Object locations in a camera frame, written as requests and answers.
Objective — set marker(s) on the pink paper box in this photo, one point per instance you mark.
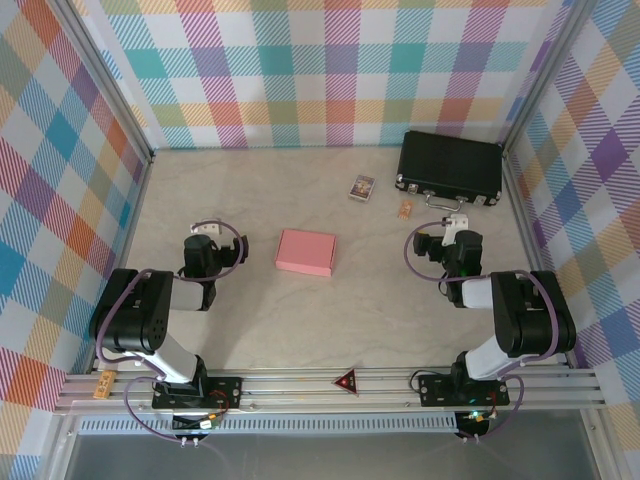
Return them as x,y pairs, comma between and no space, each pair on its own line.
305,252

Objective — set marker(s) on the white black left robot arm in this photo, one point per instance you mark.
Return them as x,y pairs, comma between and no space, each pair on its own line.
130,310

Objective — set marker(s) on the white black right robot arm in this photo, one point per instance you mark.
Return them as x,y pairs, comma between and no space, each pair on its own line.
530,310

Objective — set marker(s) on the small orange tag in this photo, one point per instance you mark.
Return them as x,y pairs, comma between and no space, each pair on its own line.
406,209

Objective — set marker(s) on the black carrying case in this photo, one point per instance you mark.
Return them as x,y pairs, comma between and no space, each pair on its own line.
450,160

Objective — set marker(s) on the red triangle light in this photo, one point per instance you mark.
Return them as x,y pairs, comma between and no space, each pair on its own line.
346,382

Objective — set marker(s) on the orange label block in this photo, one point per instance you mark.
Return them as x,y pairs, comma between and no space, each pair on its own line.
105,385

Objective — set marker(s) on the black connector board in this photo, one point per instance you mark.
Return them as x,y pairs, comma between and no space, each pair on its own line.
195,424
475,422

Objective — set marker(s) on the aluminium side rail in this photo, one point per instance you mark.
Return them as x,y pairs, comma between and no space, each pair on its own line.
131,230
533,250

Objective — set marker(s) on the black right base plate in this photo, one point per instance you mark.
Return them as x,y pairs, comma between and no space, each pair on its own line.
430,387

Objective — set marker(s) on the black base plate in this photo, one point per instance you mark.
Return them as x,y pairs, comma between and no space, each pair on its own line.
230,390
430,387

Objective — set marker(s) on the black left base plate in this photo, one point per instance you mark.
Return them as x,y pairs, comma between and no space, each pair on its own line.
230,390

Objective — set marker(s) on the aluminium frame rail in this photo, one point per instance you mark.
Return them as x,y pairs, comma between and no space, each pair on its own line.
300,382

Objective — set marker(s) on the aluminium frame post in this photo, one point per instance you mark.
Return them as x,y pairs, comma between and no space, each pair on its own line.
544,75
104,75

